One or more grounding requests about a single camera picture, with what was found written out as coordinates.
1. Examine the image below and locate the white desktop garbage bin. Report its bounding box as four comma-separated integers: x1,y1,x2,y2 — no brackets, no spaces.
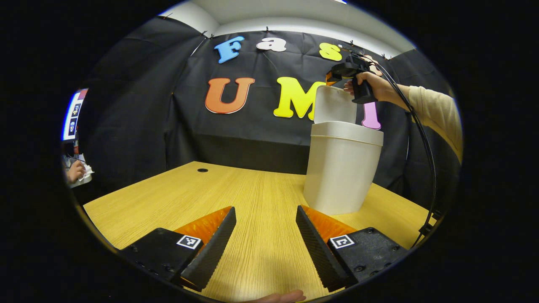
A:
303,85,384,216

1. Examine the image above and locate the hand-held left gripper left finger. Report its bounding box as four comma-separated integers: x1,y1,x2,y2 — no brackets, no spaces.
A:
119,206,237,292

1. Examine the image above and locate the white paper sheet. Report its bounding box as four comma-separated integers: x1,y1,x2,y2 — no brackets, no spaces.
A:
67,154,93,188

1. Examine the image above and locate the wooden desktop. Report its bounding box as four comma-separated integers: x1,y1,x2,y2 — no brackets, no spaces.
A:
83,161,434,303

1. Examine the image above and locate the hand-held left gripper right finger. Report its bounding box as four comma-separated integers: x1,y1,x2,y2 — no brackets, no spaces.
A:
295,205,411,292

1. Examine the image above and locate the computer monitor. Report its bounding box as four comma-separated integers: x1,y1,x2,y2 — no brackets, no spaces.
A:
62,88,89,142

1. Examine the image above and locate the black backdrop cloth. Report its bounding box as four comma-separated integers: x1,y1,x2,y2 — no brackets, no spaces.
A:
69,17,459,211

